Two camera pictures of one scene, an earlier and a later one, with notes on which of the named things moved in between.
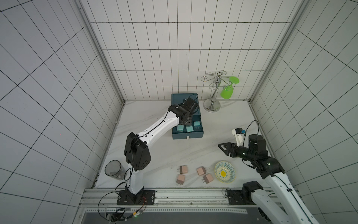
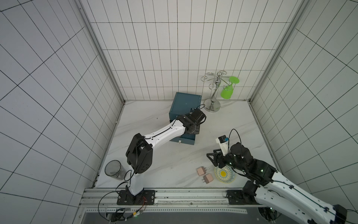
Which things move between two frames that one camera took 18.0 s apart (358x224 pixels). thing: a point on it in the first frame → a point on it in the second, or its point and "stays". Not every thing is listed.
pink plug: x=208 y=178 stays
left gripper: x=189 y=122 → x=196 y=130
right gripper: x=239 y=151 → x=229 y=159
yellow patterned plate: x=224 y=171 stays
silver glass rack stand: x=212 y=105 stays
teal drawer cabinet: x=178 y=98 stays
